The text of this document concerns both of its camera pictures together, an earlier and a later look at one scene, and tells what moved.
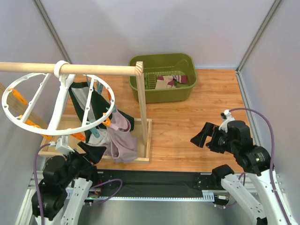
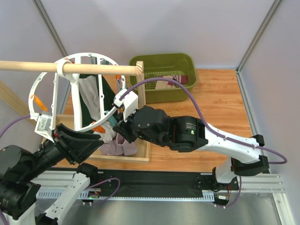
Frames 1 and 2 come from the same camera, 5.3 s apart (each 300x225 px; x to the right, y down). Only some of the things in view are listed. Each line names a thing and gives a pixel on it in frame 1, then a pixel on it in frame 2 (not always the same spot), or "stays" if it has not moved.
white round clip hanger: [65, 80] → [64, 70]
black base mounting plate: [151, 182] stays
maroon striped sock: [181, 78] stays
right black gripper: [213, 137] → [131, 128]
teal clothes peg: [94, 131] → [112, 120]
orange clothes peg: [19, 96] → [41, 105]
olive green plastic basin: [168, 78] stays
